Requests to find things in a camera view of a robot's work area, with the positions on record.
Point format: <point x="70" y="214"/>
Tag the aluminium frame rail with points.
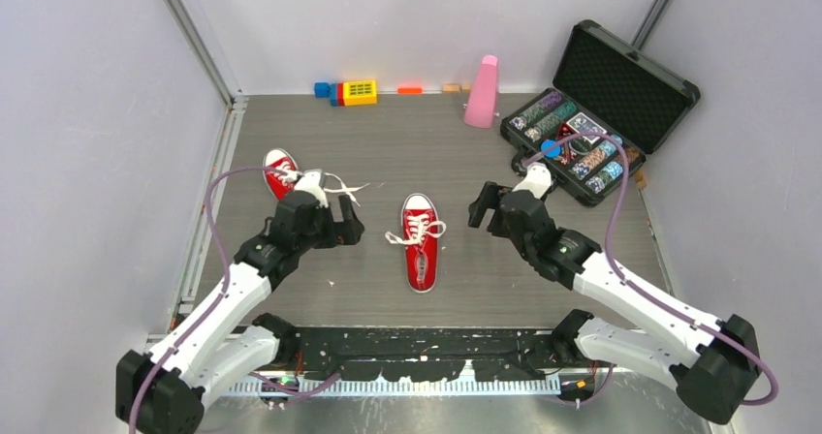
<point x="292" y="382"/>

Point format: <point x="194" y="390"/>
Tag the orange flat block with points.
<point x="409" y="90"/>

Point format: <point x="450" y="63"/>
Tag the white shoelace of sneaker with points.
<point x="336" y="186"/>
<point x="418" y="226"/>

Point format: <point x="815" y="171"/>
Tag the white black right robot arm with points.
<point x="708" y="362"/>

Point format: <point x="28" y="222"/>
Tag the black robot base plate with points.
<point x="427" y="354"/>

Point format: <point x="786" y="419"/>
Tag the red toy block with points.
<point x="336" y="95"/>

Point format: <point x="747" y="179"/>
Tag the pink metronome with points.
<point x="480" y="109"/>

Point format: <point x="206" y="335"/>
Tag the red canvas sneaker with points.
<point x="421" y="261"/>
<point x="283" y="174"/>

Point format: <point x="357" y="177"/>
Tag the yellow toy block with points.
<point x="359" y="93"/>

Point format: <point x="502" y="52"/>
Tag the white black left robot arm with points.
<point x="168" y="388"/>

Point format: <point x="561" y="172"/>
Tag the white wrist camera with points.
<point x="538" y="181"/>
<point x="311" y="186"/>

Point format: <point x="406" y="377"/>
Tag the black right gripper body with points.
<point x="526" y="246"/>

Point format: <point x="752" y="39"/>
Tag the blue round dealer chip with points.
<point x="550" y="149"/>

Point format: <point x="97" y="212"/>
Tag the playing card deck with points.
<point x="581" y="123"/>

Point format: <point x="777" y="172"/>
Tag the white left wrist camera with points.
<point x="311" y="186"/>

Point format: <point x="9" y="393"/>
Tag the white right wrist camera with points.
<point x="538" y="181"/>

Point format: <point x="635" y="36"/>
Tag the wooden block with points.
<point x="451" y="88"/>

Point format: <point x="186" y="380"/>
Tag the black poker chip case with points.
<point x="636" y="99"/>

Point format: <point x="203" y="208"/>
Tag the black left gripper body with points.
<point x="322" y="234"/>

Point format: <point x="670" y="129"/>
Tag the blue toy cube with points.
<point x="322" y="90"/>

